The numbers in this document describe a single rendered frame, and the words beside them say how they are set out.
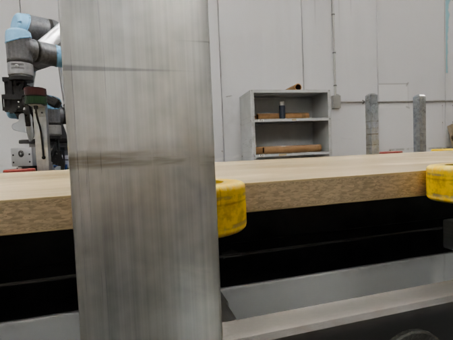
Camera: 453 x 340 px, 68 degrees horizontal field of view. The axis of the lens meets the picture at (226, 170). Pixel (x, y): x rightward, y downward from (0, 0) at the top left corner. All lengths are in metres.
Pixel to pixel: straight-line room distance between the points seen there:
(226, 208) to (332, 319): 0.09
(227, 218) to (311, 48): 4.16
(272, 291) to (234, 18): 3.89
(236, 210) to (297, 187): 0.11
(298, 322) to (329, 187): 0.18
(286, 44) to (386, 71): 1.36
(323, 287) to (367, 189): 0.11
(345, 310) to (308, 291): 0.17
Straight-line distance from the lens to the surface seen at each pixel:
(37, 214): 0.30
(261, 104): 3.96
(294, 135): 4.07
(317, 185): 0.34
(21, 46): 1.33
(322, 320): 0.20
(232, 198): 0.23
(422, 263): 0.46
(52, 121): 1.53
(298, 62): 4.24
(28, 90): 1.17
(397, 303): 0.23
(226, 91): 3.89
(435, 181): 0.39
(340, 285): 0.39
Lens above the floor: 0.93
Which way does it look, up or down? 3 degrees down
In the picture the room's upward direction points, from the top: 2 degrees counter-clockwise
